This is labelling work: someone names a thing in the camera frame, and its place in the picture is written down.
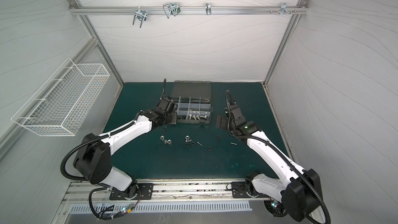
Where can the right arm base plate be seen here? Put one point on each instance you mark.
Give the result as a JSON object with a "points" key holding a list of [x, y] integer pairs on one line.
{"points": [[239, 191]]}

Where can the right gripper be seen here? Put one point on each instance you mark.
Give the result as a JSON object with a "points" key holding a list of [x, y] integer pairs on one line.
{"points": [[225, 121]]}

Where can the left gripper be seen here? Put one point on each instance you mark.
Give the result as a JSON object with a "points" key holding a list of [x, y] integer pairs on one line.
{"points": [[174, 120]]}

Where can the white wire basket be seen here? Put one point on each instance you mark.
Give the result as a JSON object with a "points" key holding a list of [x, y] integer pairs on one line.
{"points": [[60, 106]]}

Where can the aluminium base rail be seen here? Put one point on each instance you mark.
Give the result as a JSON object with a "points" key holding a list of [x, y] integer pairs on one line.
{"points": [[166, 190]]}

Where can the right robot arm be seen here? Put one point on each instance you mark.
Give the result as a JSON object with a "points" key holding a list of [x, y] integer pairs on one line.
{"points": [[295, 192]]}

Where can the right metal rail clamp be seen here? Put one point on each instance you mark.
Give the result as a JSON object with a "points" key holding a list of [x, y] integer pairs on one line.
{"points": [[283, 10]]}

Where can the green table mat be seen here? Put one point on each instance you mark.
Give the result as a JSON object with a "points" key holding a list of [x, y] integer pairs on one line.
{"points": [[148, 157]]}

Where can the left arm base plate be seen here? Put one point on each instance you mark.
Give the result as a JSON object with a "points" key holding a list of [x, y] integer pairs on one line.
{"points": [[143, 191]]}

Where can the small metal bracket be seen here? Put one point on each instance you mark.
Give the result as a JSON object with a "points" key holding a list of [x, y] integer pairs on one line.
{"points": [[208, 9]]}

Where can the grey compartment organizer box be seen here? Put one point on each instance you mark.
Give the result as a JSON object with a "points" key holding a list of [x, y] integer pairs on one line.
{"points": [[192, 97]]}

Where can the aluminium crossbar rail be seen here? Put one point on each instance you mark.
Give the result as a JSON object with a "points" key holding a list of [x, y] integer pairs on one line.
{"points": [[185, 10]]}

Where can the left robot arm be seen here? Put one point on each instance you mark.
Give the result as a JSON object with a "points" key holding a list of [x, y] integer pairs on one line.
{"points": [[92, 159]]}

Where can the metal u-bolt clamp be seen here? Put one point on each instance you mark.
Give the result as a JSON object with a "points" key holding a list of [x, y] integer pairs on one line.
{"points": [[171, 9], [140, 16]]}

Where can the white vent strip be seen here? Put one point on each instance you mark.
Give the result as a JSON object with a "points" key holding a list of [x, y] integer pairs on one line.
{"points": [[168, 207]]}

